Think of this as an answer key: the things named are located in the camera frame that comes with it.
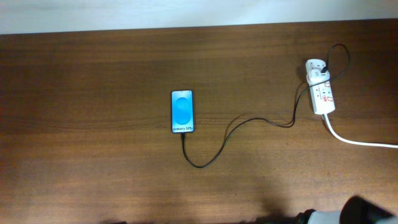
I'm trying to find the black charging cable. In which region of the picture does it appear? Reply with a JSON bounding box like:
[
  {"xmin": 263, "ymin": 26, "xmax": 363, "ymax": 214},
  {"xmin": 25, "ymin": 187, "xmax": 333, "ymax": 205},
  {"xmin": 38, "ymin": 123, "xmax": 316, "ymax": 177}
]
[{"xmin": 180, "ymin": 43, "xmax": 351, "ymax": 169}]

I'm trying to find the white USB charger plug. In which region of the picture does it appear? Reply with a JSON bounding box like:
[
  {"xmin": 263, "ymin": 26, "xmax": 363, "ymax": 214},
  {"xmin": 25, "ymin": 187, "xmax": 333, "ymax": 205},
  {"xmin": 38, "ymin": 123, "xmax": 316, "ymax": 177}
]
[{"xmin": 305, "ymin": 59, "xmax": 330, "ymax": 86}]

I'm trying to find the blue screen smartphone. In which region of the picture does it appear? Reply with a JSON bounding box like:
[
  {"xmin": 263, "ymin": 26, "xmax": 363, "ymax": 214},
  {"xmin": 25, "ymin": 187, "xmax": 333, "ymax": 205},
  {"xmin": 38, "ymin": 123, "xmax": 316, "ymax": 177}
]
[{"xmin": 171, "ymin": 90, "xmax": 195, "ymax": 133}]

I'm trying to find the white power strip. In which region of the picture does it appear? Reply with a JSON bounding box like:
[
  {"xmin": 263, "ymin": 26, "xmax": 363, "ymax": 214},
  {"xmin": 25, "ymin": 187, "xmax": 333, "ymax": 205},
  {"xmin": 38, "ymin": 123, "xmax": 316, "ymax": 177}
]
[{"xmin": 307, "ymin": 78, "xmax": 335, "ymax": 115}]

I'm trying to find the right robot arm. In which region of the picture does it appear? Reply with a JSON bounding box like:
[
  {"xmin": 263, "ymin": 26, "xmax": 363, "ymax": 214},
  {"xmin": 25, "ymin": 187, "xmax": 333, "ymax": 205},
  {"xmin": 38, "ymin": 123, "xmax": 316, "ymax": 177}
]
[{"xmin": 292, "ymin": 196, "xmax": 397, "ymax": 224}]

